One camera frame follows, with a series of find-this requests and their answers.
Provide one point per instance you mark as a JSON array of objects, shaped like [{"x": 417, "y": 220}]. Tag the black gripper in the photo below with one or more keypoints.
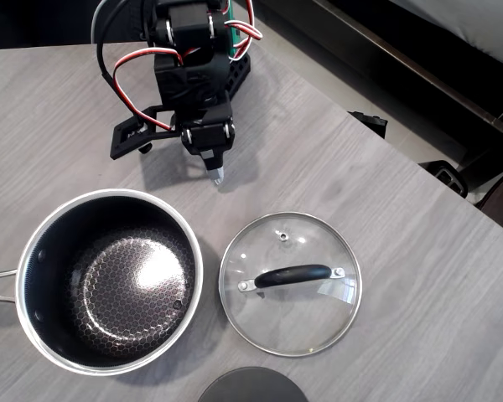
[{"x": 208, "y": 136}]

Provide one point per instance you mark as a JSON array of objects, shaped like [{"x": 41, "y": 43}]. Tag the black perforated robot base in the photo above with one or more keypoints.
[{"x": 240, "y": 75}]

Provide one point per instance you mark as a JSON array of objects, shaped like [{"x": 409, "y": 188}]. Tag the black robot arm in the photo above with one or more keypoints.
[{"x": 188, "y": 79}]

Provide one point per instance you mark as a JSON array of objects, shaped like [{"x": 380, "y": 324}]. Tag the stainless steel saucepan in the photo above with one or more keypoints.
[{"x": 109, "y": 285}]

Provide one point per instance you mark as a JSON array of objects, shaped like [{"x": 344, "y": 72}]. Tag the green circuit board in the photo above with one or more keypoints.
[{"x": 236, "y": 42}]

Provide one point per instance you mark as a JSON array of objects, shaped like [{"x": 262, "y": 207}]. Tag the black table clamp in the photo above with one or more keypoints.
[
  {"x": 371, "y": 123},
  {"x": 446, "y": 176}
]

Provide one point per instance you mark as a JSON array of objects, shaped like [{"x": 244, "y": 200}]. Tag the dark grey round object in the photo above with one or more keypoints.
[{"x": 251, "y": 387}]

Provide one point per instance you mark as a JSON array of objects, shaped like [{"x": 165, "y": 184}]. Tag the white cushion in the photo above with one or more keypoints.
[{"x": 478, "y": 25}]

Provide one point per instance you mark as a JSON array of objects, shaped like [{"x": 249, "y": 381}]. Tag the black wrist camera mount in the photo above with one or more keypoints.
[{"x": 123, "y": 144}]

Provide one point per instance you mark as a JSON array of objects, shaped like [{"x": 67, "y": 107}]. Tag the dark wooden bench frame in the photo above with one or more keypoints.
[{"x": 402, "y": 63}]

